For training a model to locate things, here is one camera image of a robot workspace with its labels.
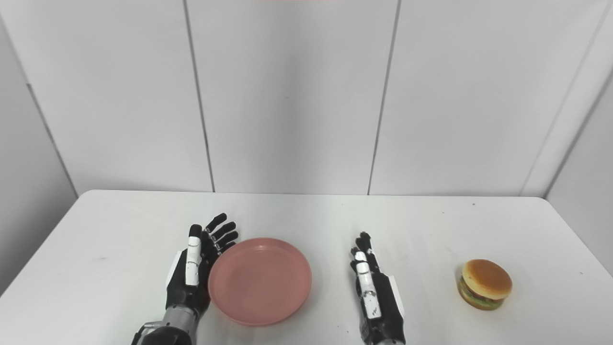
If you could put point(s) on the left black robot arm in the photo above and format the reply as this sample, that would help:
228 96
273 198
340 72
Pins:
172 328

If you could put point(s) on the toy hamburger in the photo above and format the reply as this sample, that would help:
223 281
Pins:
484 284

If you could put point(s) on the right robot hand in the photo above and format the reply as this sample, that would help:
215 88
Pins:
376 297

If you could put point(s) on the pink plate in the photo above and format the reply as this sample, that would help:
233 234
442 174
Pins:
260 281

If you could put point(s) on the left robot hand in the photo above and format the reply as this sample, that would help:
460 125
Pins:
191 278

